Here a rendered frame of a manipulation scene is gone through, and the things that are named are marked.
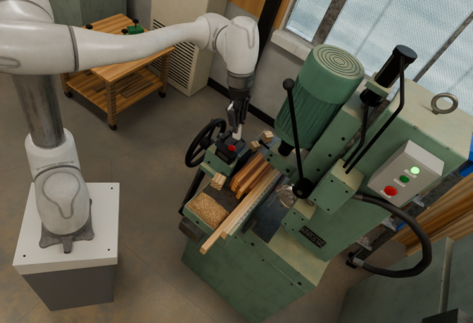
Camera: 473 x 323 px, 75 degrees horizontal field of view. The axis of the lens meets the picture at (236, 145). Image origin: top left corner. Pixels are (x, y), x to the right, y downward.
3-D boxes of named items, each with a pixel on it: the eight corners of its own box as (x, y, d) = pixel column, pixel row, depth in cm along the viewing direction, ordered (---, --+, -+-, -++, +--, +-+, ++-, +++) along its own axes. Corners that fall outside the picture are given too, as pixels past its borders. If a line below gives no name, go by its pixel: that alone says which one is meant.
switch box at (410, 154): (371, 173, 90) (409, 138, 78) (402, 194, 88) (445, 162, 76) (366, 186, 86) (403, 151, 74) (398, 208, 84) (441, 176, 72)
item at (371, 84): (362, 88, 94) (398, 39, 81) (385, 103, 92) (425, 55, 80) (353, 99, 89) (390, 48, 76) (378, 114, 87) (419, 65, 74)
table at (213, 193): (247, 125, 159) (250, 117, 155) (295, 160, 152) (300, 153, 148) (163, 198, 120) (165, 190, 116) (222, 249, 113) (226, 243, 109)
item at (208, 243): (276, 163, 140) (279, 157, 137) (280, 166, 139) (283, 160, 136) (199, 250, 105) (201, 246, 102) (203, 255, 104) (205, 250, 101)
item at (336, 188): (317, 184, 105) (339, 157, 94) (340, 200, 103) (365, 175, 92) (307, 199, 99) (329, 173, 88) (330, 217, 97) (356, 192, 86)
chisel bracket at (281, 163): (270, 153, 131) (277, 140, 125) (297, 172, 128) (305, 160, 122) (261, 162, 126) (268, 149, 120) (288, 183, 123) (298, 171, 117)
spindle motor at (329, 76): (287, 107, 120) (325, 36, 97) (325, 133, 116) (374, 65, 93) (265, 128, 109) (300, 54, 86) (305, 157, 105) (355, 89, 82)
